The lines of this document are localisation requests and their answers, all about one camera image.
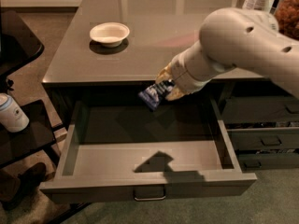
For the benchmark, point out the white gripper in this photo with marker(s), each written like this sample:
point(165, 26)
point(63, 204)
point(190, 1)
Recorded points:
point(180, 74)

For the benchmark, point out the dark blue rxbar wrapper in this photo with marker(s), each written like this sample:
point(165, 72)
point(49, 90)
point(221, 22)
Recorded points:
point(154, 94)

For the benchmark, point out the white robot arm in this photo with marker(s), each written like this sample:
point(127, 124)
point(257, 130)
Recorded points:
point(232, 38)

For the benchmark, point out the open grey top drawer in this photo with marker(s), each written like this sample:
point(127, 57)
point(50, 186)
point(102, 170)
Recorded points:
point(112, 149)

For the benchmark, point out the grey cabinet counter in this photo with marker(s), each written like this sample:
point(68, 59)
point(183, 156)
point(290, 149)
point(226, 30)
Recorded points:
point(159, 29)

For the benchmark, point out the grey lower right drawer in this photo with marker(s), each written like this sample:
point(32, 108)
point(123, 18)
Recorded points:
point(251, 162)

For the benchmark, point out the grey middle right drawer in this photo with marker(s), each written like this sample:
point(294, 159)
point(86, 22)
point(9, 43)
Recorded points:
point(264, 138)

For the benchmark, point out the white paper bowl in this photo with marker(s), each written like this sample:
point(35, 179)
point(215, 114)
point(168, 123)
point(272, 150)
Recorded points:
point(109, 34)

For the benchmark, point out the glass jar of snacks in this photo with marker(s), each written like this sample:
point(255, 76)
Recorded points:
point(287, 15)

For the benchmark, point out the metal drawer handle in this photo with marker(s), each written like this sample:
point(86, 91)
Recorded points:
point(145, 194)

